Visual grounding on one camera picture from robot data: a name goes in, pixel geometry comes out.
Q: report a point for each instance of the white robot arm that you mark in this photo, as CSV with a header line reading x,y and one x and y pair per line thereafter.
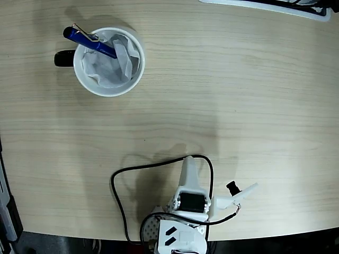
x,y
185,238

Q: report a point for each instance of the crumpled white paper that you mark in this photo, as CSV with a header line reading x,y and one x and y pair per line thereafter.
x,y
106,71

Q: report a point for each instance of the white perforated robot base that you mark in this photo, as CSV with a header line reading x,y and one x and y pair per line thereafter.
x,y
151,228

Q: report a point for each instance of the white flat device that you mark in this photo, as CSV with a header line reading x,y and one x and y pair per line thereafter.
x,y
265,6

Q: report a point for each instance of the blue pen with metal clip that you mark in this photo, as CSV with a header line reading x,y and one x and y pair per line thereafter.
x,y
79,39

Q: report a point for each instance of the red table clamp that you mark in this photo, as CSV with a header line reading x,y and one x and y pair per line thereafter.
x,y
136,249

